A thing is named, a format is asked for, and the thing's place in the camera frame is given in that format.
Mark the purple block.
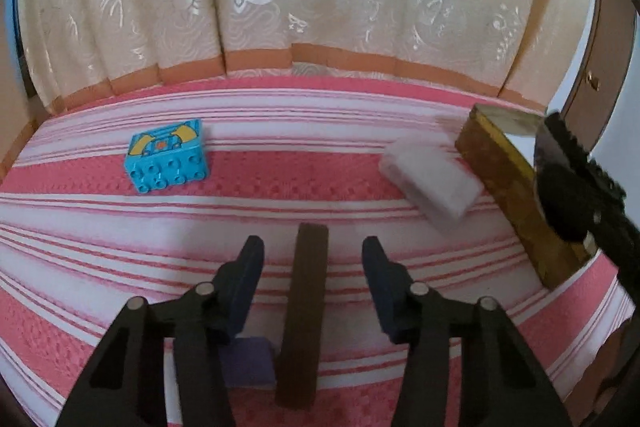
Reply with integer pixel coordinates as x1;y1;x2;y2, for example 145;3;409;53
220;336;277;389

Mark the blue toy brick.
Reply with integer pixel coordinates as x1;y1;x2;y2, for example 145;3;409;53
124;118;210;194

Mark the gold tin box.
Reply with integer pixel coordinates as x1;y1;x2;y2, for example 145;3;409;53
454;103;598;292

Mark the brown wooden cabinet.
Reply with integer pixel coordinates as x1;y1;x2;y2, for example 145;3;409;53
562;0;638;152

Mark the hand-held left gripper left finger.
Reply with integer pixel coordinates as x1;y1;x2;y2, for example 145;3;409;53
55;235;266;427

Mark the pink striped bedspread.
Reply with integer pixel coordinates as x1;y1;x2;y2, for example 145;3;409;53
0;74;636;427

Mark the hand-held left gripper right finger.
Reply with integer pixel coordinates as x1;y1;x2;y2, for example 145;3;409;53
361;236;573;427

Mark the white plastic box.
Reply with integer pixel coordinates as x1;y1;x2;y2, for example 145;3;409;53
378;141;485;235

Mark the brown wooden bar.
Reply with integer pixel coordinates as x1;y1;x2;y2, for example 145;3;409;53
274;223;330;410

